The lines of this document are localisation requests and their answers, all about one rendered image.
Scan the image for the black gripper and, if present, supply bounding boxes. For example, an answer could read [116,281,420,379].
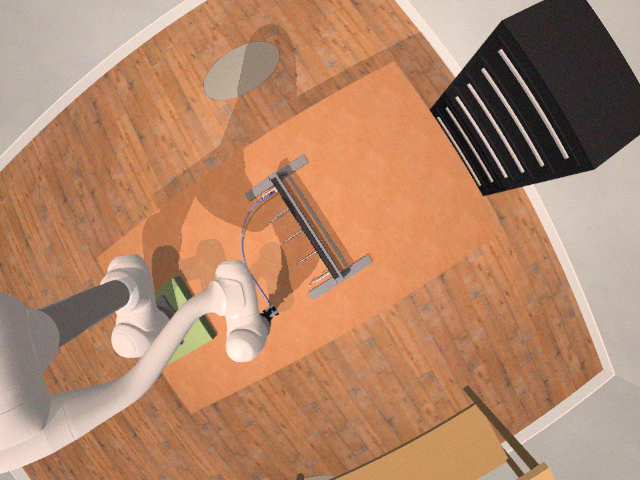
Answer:
[260,304,279,325]

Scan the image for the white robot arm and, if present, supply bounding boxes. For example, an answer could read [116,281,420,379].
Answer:
[0,254,271,474]

